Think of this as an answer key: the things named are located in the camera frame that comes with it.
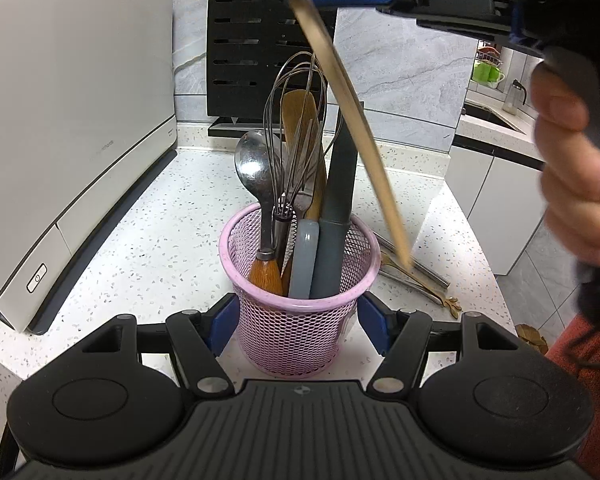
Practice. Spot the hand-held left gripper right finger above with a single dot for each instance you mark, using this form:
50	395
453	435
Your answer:
375	325

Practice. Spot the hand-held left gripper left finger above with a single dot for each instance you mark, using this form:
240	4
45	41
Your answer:
223	322

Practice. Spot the gold slim utensil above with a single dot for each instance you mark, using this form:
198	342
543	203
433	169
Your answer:
430	292

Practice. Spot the pink mesh utensil holder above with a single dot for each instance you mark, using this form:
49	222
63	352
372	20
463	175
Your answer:
300	340

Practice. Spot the light gray silicone spatula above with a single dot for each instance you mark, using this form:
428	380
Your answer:
304	255

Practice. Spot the wooden chopstick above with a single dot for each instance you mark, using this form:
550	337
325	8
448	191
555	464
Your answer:
360	125

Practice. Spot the wooden spatula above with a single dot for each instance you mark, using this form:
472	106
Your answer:
295	110

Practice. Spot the person's right hand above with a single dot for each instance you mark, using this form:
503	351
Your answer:
575	195

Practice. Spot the green mug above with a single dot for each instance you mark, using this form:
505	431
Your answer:
485	72

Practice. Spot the black slotted knife block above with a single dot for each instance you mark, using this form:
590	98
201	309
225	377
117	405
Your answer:
245	45

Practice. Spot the dark-capped bottle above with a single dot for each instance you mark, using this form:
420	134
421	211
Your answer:
513	97

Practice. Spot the kitchen sink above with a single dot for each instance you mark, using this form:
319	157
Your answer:
495	117

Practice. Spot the brown crumpled bag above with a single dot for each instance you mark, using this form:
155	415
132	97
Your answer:
532	338

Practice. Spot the white countertop sterilizer appliance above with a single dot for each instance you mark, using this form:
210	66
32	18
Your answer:
70	110

